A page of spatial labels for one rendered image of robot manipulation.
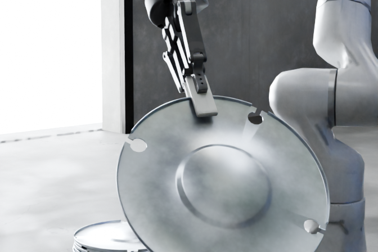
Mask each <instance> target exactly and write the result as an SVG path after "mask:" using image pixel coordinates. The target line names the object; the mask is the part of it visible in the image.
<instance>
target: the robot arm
mask: <svg viewBox="0 0 378 252"><path fill-rule="evenodd" d="M141 2H142V3H143V5H144V6H145V7H146V9H147V12H148V16H149V19H150V21H151V22H152V23H153V24H154V25H155V26H157V27H159V28H160V29H162V30H163V37H164V40H165V41H166V43H167V46H168V51H166V52H164V53H163V58H164V60H165V61H166V63H167V64H168V66H169V68H170V71H171V74H172V76H173V78H174V81H175V83H176V85H177V88H178V90H179V92H180V93H186V97H191V100H192V103H193V106H194V109H195V112H196V116H197V117H206V116H217V115H218V111H217V108H216V105H215V102H214V98H213V95H212V92H211V90H210V87H209V83H208V80H207V78H206V75H204V74H205V66H204V63H203V62H206V61H207V56H206V52H205V47H204V42H203V38H202V35H201V30H200V25H199V21H198V18H197V14H198V13H199V12H200V11H202V10H203V9H204V8H206V7H208V5H209V2H208V0H141ZM371 18H372V17H371V0H318V2H317V9H316V23H315V29H314V39H313V45H314V47H315V50H316V52H317V54H318V55H319V56H321V57H322V58H323V59H324V60H325V61H326V62H328V63H329V64H331V65H333V66H334V67H336V68H338V69H318V68H301V69H295V70H290V71H284V72H282V73H280V74H279V75H278V76H277V77H276V78H275V80H274V81H273V83H272V85H271V87H270V92H269V103H270V107H271V108H272V110H273V112H274V114H275V115H276V116H277V117H279V118H280V119H282V120H283V121H285V122H286V123H287V124H288V125H290V126H291V127H292V128H293V129H295V130H296V131H297V132H298V133H299V134H300V135H301V136H302V138H303V139H304V140H305V141H306V143H307V144H308V145H309V146H310V147H311V149H312V150H313V152H314V153H315V155H316V157H317V158H318V160H319V162H320V164H321V166H322V168H323V171H324V173H325V176H326V179H327V183H328V188H329V192H330V218H329V222H328V224H327V226H326V230H323V229H320V228H319V227H320V225H319V224H318V223H317V222H316V221H314V220H307V221H305V223H304V228H305V229H306V231H307V232H309V233H311V234H317V232H319V233H321V234H324V236H323V239H322V241H321V243H320V245H319V247H318V248H317V250H316V251H315V252H367V246H366V234H365V223H364V219H365V202H366V198H365V197H364V180H365V162H364V161H363V158H362V155H361V154H360V153H359V152H358V151H356V150H355V149H353V148H351V147H350V146H348V145H346V144H345V143H343V142H341V141H339V140H338V139H336V138H335V136H334V133H333V131H332V128H333V127H334V126H337V127H376V126H378V59H377V58H376V56H375V54H374V52H373V49H372V43H371Z"/></svg>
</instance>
